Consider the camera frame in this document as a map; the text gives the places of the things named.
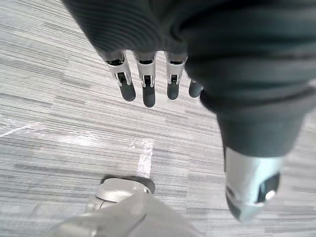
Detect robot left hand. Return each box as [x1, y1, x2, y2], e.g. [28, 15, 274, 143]
[61, 0, 316, 223]

